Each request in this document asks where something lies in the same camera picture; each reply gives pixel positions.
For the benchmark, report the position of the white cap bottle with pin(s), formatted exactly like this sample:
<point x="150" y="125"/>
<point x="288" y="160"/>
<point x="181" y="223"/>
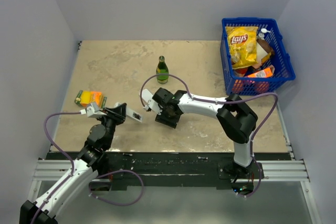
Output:
<point x="262" y="33"/>

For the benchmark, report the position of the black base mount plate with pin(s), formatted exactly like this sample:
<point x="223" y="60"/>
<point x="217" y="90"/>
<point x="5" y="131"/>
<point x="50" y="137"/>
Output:
<point x="182" y="170"/>

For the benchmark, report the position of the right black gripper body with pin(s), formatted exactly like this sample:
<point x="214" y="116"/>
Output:
<point x="167" y="117"/>

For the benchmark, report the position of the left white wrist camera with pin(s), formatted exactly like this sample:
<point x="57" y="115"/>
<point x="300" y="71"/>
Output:
<point x="92" y="111"/>

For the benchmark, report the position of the blue plastic basket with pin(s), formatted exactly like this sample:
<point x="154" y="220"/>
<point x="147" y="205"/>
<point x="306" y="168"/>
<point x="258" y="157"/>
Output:
<point x="236" y="80"/>

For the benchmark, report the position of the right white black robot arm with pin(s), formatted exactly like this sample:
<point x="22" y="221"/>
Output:
<point x="237" y="119"/>

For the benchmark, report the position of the yellow chips bag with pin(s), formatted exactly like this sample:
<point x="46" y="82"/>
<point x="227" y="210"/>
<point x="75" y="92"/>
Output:
<point x="242" y="45"/>

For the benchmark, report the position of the brown white snack package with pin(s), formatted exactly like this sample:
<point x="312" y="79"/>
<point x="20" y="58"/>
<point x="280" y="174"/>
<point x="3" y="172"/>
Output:
<point x="264" y="52"/>

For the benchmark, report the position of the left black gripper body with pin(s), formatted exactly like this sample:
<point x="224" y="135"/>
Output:
<point x="109" y="122"/>

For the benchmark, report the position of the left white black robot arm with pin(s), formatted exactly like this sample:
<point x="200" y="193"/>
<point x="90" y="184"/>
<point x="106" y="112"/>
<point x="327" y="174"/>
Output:
<point x="90" y="162"/>

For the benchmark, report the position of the green glass bottle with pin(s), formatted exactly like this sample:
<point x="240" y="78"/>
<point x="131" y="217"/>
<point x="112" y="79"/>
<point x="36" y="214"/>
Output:
<point x="160" y="70"/>

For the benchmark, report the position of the orange carton box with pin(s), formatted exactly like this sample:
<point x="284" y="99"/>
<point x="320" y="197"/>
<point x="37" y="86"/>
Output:
<point x="263" y="73"/>

